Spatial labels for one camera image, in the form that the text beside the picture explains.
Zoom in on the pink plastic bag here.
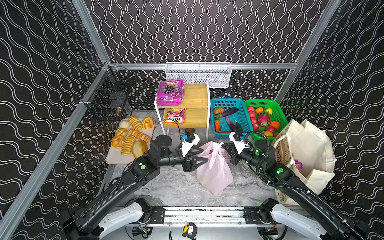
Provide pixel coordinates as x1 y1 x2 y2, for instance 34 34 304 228
196 142 234 195

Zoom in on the purple snack bag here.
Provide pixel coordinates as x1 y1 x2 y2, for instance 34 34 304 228
295 160 303 170
157 79 185 107

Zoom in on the cream canvas tote bag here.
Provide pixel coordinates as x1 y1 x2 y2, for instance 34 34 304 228
272 120 337 194

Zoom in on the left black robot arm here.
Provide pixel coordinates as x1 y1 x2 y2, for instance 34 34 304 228
61 134 208 240

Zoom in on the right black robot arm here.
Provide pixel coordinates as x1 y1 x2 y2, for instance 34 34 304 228
222 142 369 240

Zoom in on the pink dragon fruit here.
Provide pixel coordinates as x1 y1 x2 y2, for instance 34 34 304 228
257 113 271 127

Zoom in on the orange carrot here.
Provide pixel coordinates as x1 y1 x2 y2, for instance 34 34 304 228
215 120 220 132

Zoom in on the green plastic basket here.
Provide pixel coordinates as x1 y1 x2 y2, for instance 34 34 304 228
245 100 288 142

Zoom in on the purple eggplant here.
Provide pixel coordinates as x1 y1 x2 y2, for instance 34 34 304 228
221 107 238 118

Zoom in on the teal plastic basket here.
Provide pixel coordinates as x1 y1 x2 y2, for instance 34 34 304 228
211 98 253 139

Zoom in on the red Fox's candy bag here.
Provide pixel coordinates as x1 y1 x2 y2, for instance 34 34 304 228
165 108 186 124

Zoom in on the white wooden two-tier shelf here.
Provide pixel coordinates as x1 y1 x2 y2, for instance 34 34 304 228
153 80 211 142

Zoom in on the brown potato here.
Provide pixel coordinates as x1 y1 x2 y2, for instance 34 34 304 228
213 107 225 115

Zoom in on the round crusty bread loaf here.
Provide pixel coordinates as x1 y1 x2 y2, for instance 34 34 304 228
132 140 148 159

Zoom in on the striped long bread roll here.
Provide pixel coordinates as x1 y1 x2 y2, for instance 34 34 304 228
121 135 136 156

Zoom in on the yellow black tape measure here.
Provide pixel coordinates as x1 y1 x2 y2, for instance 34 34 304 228
182 223 198 240

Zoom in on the beige bread tray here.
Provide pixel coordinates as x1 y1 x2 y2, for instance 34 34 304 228
106 116 155 164

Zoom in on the white wire wall basket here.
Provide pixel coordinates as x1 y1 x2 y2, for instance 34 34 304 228
165 62 232 89

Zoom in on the black wire wall basket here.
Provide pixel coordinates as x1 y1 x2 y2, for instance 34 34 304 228
85 66 137 122

